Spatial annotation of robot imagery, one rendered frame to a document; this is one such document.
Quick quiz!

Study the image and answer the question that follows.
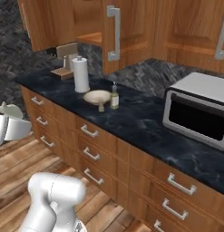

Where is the small beige shaker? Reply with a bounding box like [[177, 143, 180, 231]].
[[98, 98, 105, 113]]

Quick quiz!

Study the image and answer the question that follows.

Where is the pale green glass bottle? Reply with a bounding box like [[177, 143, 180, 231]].
[[110, 81, 121, 111]]

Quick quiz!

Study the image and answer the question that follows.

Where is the cream mixing bowl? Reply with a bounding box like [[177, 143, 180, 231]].
[[83, 89, 112, 107]]

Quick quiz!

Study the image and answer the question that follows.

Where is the wooden cabinet door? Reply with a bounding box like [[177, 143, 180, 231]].
[[151, 0, 224, 75], [17, 0, 77, 53], [101, 0, 154, 76]]

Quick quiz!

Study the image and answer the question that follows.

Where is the wooden drawer front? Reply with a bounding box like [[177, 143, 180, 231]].
[[127, 174, 224, 232], [21, 85, 57, 121], [76, 137, 120, 176], [26, 103, 61, 140], [77, 158, 120, 201], [74, 115, 120, 154], [143, 205, 180, 232], [128, 144, 224, 225], [31, 121, 64, 159]]

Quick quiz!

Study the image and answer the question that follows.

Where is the white paper towel roll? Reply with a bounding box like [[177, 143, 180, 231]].
[[72, 55, 92, 94]]

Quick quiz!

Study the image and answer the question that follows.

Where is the beige coffee machine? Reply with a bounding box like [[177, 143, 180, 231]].
[[50, 42, 79, 82]]

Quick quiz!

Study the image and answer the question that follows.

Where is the silver toaster oven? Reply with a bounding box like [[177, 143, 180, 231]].
[[161, 71, 224, 151]]

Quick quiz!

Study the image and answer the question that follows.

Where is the silver drawer handle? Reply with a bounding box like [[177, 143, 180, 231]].
[[83, 168, 105, 186], [39, 134, 56, 149], [80, 123, 100, 139], [35, 115, 49, 127], [166, 172, 198, 196], [153, 218, 166, 232], [30, 96, 45, 107], [161, 198, 190, 221], [83, 146, 102, 161]]

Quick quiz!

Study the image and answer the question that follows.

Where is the open wooden wall cabinet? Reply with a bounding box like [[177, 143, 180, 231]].
[[71, 0, 107, 48]]

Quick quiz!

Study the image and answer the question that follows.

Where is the silver cabinet door handle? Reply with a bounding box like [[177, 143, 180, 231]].
[[213, 6, 224, 61], [20, 2, 32, 41], [106, 5, 122, 63]]

